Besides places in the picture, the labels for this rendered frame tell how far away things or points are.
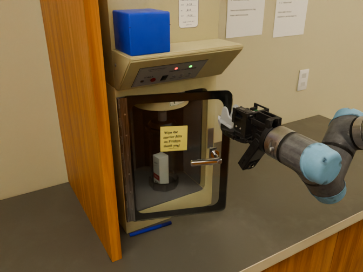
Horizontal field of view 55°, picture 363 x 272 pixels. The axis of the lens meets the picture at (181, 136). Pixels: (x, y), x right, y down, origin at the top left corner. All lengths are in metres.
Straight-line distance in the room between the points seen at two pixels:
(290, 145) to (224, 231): 0.48
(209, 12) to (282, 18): 0.84
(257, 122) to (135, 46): 0.32
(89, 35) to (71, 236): 0.65
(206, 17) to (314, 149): 0.48
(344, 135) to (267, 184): 0.61
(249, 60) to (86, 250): 1.11
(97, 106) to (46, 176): 0.68
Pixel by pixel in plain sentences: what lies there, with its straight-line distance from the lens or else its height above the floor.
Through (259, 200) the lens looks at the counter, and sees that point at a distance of 1.30.
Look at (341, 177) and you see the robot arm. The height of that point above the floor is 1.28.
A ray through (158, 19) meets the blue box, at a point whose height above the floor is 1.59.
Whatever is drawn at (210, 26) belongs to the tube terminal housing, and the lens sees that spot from 1.02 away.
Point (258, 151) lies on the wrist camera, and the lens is 0.86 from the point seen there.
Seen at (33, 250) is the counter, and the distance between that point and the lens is 1.16.
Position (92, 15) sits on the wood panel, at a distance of 0.77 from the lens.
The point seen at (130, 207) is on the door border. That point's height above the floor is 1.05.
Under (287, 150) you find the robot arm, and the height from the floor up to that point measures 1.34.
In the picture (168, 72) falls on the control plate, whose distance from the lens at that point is 0.89.
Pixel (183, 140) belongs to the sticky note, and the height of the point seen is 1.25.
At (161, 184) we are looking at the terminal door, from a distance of 1.04.
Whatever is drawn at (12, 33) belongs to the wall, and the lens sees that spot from 1.28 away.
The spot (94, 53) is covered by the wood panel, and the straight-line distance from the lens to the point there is 0.78.
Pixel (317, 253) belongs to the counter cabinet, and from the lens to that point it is 1.35.
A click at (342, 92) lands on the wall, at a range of 2.34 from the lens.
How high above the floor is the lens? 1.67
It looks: 25 degrees down
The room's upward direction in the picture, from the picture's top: straight up
